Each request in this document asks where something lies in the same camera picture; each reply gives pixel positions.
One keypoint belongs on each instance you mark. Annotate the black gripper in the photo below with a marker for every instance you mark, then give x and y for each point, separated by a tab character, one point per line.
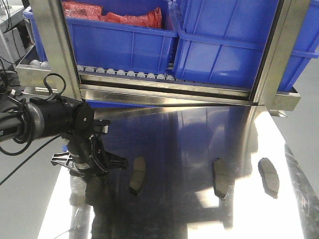
86	154

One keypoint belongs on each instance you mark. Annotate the grey brake pad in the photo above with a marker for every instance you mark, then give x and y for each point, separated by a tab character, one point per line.
270	179
138	175
94	190
220	178

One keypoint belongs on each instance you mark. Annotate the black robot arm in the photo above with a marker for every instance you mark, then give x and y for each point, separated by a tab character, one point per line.
67	118

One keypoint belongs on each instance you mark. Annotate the blue bin upper left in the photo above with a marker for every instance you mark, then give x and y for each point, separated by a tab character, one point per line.
122	46

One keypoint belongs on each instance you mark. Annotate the blue bin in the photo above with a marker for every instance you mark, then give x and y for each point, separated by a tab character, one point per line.
222	41
122	46

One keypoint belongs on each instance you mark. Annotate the white equipment rack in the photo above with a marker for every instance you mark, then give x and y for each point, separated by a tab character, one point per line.
15	36

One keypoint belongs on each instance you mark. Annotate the red plastic bag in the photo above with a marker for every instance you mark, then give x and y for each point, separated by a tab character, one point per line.
74	9

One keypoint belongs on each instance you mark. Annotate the blue bin upper right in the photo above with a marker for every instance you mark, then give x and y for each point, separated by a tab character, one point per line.
222	41

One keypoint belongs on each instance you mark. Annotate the steel roller rack frame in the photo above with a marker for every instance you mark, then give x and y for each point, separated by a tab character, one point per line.
80	85

